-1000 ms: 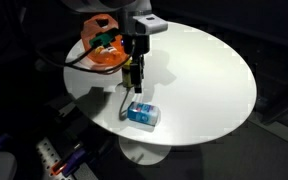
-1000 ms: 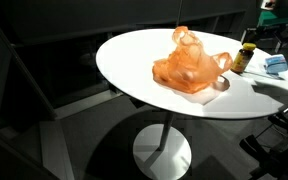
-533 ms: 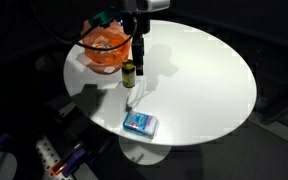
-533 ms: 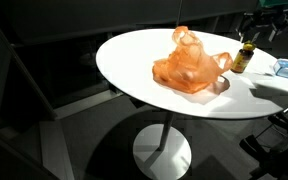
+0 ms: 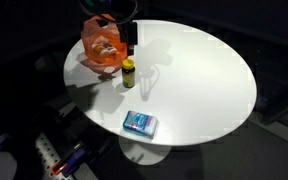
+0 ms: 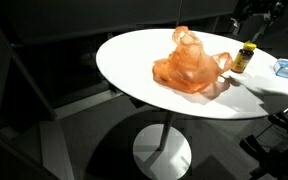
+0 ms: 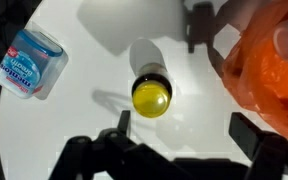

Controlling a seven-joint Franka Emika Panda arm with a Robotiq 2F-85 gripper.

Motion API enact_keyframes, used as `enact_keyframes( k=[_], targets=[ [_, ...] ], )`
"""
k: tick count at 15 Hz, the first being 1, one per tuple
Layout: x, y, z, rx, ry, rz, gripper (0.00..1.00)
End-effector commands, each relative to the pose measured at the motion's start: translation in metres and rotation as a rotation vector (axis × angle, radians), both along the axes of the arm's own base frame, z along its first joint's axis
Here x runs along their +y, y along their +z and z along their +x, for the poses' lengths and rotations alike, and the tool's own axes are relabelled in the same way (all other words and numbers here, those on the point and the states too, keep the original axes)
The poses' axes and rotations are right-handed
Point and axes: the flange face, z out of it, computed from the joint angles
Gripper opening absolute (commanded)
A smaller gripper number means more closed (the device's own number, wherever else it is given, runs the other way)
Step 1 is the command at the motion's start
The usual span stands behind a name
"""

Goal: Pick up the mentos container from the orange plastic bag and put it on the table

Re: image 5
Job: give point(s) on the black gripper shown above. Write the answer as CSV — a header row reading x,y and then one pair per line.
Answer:
x,y
128,32

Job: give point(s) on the white table pedestal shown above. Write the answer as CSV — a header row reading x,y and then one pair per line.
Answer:
x,y
144,151

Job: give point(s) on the perforated metal plate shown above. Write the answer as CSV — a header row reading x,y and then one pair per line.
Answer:
x,y
49,156

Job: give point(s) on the orange purple clamp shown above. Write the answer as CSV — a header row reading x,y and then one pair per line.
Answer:
x,y
69,161

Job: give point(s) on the blue white mentos container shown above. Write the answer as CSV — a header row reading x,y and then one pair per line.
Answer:
x,y
140,124

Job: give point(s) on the yellow cap vitamin bottle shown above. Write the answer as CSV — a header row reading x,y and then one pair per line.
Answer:
x,y
128,74

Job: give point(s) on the orange plastic bag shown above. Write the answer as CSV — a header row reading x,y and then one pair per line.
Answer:
x,y
99,55

